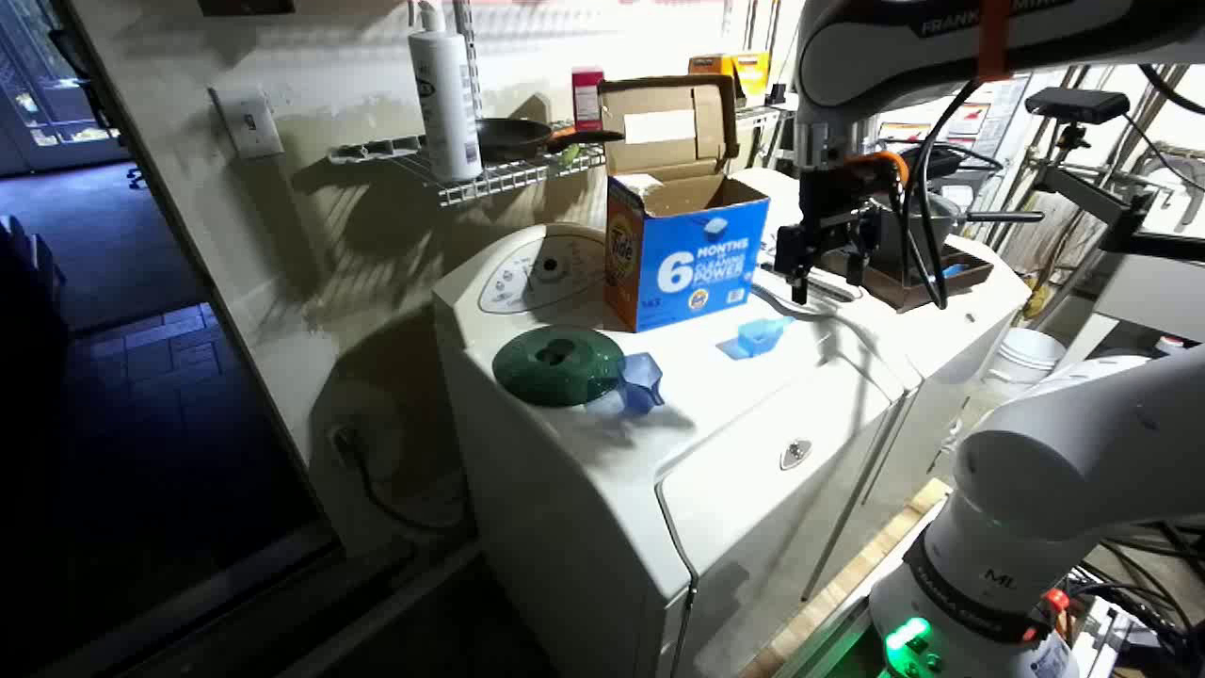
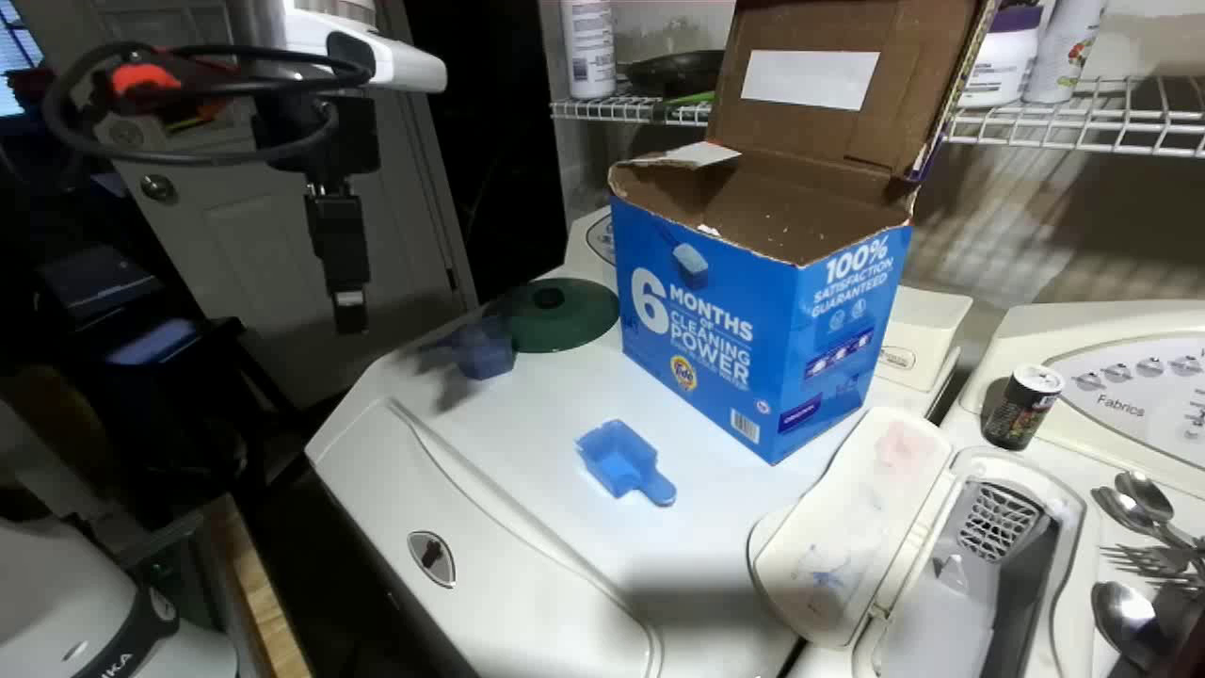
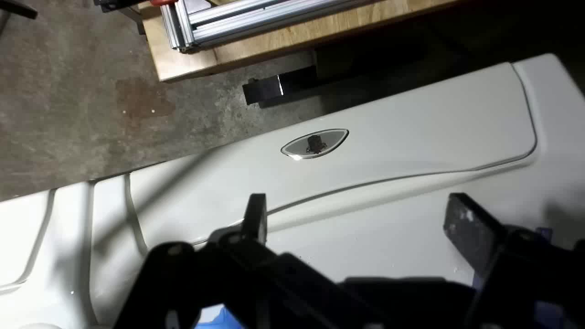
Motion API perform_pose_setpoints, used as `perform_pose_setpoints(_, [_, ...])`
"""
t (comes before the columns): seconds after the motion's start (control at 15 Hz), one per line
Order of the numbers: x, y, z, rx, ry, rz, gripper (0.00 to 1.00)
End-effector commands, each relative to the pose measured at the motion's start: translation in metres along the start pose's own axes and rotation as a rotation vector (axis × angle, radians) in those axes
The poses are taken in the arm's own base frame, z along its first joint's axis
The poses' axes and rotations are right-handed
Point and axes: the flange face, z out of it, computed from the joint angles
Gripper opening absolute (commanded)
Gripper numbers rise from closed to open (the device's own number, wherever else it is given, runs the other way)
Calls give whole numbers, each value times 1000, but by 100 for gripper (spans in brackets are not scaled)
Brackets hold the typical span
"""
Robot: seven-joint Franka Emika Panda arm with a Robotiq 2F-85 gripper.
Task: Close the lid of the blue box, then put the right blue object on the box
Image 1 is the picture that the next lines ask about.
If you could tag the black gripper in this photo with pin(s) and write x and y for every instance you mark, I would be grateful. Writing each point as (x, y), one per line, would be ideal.
(834, 208)

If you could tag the small blue plastic block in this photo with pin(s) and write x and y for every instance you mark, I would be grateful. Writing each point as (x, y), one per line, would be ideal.
(758, 337)

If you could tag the blue cardboard detergent box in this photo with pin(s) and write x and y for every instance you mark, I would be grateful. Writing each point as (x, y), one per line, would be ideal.
(696, 267)

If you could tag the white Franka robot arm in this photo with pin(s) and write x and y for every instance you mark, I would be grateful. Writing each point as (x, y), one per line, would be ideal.
(1106, 452)

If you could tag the green round lid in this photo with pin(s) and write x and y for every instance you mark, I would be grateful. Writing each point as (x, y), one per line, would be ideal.
(552, 367)

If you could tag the pink cardboard box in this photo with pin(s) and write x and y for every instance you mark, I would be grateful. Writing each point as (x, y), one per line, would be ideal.
(588, 98)

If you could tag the white dryer machine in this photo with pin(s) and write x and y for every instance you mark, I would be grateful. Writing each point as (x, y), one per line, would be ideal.
(964, 325)

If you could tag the white washing machine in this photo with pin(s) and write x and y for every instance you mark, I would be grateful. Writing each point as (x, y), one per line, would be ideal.
(754, 428)

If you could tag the yellow package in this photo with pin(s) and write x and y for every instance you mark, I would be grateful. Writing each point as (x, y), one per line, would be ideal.
(740, 72)

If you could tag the wooden robot platform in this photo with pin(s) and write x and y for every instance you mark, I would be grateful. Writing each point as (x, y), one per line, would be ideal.
(852, 569)

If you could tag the black frying pan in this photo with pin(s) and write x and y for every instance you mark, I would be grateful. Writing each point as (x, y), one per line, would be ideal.
(512, 138)

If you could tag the plain white bottle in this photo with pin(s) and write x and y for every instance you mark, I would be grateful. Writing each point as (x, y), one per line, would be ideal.
(445, 98)

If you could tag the black camera tripod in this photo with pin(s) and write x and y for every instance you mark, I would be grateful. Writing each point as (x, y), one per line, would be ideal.
(1077, 104)

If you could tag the white wall outlet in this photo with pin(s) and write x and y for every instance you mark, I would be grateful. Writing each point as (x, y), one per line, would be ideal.
(248, 121)

